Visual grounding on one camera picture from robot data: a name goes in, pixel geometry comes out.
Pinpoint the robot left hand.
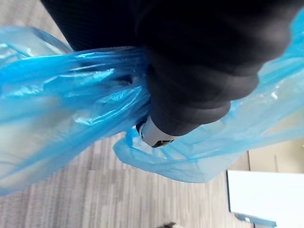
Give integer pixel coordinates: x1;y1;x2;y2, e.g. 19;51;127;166
40;0;304;149

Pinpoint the blue plastic rubbish bag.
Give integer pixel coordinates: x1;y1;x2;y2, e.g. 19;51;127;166
0;9;304;197

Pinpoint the white cabinet with grey base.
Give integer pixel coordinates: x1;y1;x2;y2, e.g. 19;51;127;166
226;169;304;228

